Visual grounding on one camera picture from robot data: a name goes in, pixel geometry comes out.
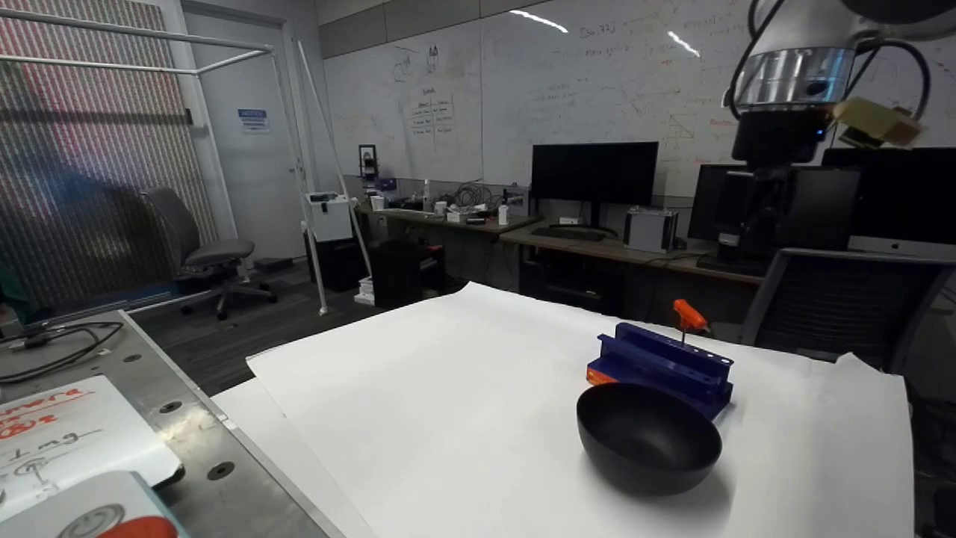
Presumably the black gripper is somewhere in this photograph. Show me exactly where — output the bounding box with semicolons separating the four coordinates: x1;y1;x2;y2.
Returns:
731;105;834;268

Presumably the orange handled wrench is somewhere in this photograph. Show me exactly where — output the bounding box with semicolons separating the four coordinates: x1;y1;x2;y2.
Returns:
670;296;713;347

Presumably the black bowl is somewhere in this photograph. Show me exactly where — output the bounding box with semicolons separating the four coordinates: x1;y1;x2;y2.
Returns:
574;380;726;500

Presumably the black monitor behind gripper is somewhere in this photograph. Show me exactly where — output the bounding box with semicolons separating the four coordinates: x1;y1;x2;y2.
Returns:
683;162;865;268

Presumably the grey mesh back chair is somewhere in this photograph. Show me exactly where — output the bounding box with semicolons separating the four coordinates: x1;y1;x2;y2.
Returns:
740;245;956;377

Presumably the white box on desk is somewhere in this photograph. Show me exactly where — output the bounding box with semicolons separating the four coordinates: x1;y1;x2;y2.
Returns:
622;202;682;254

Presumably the large monitor with silver chin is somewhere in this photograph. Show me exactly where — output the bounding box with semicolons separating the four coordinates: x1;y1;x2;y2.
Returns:
819;144;956;265

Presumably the yellow tag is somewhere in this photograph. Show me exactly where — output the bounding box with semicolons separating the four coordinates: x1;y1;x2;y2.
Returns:
834;96;927;148

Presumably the blue tool holder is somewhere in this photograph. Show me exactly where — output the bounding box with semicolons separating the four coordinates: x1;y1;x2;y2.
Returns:
590;319;738;420

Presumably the long wooden desk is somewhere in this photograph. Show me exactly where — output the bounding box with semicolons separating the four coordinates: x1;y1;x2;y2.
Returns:
356;202;771;292

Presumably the black monitor on stand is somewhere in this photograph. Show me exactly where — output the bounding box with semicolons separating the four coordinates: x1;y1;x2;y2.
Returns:
529;139;662;232

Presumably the black keyboard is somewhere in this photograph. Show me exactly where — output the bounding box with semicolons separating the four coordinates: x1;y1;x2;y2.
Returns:
540;222;622;245

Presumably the small orange block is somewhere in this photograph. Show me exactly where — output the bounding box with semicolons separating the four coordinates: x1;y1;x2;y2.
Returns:
583;364;622;392

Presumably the white table cloth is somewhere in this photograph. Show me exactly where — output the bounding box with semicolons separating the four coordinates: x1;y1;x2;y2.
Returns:
210;278;921;538

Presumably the white door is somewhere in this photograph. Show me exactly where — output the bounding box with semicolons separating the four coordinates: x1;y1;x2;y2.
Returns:
181;2;314;268

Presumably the grey swivel office chair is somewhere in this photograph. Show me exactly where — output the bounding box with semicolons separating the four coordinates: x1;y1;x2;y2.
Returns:
136;184;284;323

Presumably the paper with red writing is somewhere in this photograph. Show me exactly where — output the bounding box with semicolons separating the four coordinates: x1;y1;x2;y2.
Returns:
0;373;184;522

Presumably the book with red cover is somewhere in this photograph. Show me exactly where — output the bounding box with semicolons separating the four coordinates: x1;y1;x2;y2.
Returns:
0;470;193;538

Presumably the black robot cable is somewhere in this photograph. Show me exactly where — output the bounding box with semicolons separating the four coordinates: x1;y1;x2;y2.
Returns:
852;35;935;126
722;0;792;123

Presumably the black wall device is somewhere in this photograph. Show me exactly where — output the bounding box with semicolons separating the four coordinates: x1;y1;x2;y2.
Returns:
356;139;386;187

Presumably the wire mesh partition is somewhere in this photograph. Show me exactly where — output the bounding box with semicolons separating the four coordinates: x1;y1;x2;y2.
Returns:
0;0;278;334

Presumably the black cable on table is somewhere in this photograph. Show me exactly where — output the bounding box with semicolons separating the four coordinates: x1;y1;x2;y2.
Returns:
0;319;127;392

